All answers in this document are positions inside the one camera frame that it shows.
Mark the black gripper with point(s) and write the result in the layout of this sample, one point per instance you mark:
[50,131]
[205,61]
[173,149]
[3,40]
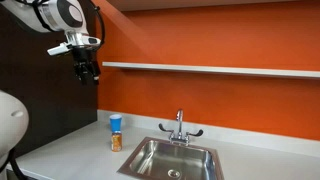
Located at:
[82,55]

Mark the orange can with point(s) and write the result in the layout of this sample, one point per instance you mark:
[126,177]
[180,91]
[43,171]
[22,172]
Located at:
[116,142]

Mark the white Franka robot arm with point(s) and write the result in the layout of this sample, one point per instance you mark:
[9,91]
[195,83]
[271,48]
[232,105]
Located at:
[60,13]

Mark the dark wood cabinet panel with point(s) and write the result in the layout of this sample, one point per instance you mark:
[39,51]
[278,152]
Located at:
[50,100]

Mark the blue plastic cup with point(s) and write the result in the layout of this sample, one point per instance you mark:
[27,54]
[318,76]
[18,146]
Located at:
[115,122]

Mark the chrome faucet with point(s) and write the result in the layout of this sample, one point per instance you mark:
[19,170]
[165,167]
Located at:
[180,130]

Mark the stainless steel sink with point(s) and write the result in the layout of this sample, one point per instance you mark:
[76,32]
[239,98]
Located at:
[173,160]

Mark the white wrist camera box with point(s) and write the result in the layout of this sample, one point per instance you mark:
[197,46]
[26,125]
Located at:
[58,49]

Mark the white wall shelf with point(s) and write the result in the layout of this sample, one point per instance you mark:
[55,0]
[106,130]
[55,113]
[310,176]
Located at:
[213,69]

